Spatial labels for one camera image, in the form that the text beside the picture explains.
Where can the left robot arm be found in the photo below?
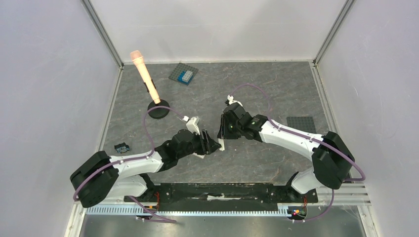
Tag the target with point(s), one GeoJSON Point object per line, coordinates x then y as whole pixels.
{"type": "Point", "coordinates": [103, 176]}

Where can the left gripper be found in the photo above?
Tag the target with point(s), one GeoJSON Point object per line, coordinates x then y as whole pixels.
{"type": "Point", "coordinates": [209, 145]}

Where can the blue lego brick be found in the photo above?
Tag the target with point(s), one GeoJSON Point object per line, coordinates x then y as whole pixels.
{"type": "Point", "coordinates": [185, 77]}

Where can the dark grey lego baseplate right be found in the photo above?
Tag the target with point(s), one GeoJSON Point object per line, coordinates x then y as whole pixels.
{"type": "Point", "coordinates": [305, 124]}

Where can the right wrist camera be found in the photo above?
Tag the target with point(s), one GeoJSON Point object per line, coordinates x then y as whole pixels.
{"type": "Point", "coordinates": [230, 100]}

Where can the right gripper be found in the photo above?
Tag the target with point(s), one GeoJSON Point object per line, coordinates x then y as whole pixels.
{"type": "Point", "coordinates": [225, 124]}

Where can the small black blue object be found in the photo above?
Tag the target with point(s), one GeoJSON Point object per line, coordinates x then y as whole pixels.
{"type": "Point", "coordinates": [122, 148]}

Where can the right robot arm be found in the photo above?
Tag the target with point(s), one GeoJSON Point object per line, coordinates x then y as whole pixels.
{"type": "Point", "coordinates": [330, 157]}

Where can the white remote control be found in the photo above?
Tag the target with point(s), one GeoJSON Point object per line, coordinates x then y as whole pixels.
{"type": "Point", "coordinates": [199, 156]}

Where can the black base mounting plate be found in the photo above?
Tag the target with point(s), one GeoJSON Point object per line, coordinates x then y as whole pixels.
{"type": "Point", "coordinates": [223, 196]}

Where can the black round microphone stand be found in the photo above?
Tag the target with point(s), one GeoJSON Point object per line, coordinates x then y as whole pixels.
{"type": "Point", "coordinates": [158, 111]}

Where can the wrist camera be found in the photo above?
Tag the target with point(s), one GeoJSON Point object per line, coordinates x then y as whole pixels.
{"type": "Point", "coordinates": [230, 100]}
{"type": "Point", "coordinates": [192, 124]}

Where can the grey lego baseplate far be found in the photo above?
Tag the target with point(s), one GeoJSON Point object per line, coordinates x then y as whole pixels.
{"type": "Point", "coordinates": [179, 68]}

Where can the white toothed cable duct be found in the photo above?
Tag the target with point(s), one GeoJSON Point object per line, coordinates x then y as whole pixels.
{"type": "Point", "coordinates": [130, 209]}

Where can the white battery cover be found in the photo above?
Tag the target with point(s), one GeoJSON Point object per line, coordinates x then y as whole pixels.
{"type": "Point", "coordinates": [222, 144]}

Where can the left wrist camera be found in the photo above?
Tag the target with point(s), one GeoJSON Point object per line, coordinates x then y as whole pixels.
{"type": "Point", "coordinates": [192, 124]}

